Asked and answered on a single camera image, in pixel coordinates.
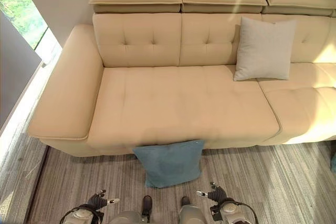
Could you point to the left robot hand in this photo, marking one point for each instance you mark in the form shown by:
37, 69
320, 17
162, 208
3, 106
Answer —
101, 200

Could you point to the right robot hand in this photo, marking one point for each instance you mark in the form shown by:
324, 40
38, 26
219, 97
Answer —
214, 195

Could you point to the beige leather sofa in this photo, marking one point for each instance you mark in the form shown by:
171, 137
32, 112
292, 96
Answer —
162, 98

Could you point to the right silver robot leg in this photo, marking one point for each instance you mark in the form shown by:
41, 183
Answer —
190, 212

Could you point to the grey striped carpet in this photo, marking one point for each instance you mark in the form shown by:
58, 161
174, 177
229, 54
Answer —
183, 184

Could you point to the teal blue square cushion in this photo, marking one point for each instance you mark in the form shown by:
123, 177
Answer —
169, 163

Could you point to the light grey square cushion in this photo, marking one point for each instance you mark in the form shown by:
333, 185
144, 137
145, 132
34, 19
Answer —
263, 51

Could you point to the window with green view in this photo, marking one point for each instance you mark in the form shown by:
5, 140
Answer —
22, 11

